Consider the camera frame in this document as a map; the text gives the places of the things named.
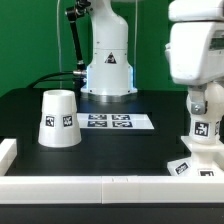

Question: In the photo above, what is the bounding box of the white lamp bulb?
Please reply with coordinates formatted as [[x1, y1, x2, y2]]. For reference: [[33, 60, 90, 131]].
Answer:
[[187, 82, 224, 145]]

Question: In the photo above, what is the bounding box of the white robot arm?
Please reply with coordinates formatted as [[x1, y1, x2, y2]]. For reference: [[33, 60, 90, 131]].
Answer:
[[82, 0, 224, 115]]

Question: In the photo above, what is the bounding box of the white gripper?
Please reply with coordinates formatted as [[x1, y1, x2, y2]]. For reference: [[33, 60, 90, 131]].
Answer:
[[169, 21, 224, 115]]

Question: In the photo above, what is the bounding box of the white front wall bar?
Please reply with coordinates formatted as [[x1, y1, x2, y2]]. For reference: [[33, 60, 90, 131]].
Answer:
[[0, 176, 224, 204]]

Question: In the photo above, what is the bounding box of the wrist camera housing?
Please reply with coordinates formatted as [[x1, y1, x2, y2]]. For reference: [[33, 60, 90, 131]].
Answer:
[[168, 0, 224, 22]]

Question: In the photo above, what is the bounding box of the grey thin cable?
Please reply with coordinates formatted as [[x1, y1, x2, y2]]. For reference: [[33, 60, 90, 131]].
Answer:
[[55, 0, 64, 90]]

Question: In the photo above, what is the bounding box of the black cable hose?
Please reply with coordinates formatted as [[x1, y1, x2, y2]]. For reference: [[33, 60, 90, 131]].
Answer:
[[26, 0, 92, 90]]

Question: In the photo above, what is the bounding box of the white left wall block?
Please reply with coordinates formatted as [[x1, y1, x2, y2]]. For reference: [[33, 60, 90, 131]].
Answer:
[[0, 139, 17, 176]]

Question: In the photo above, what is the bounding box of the white lamp base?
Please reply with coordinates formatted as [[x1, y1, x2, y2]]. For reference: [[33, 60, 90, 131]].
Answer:
[[167, 136, 224, 177]]

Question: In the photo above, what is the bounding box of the white marker sheet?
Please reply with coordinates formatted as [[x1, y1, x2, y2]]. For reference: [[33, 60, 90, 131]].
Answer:
[[77, 113, 154, 130]]

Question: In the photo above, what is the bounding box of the white lamp shade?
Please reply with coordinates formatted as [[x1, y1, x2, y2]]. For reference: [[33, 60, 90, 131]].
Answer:
[[38, 90, 81, 148]]

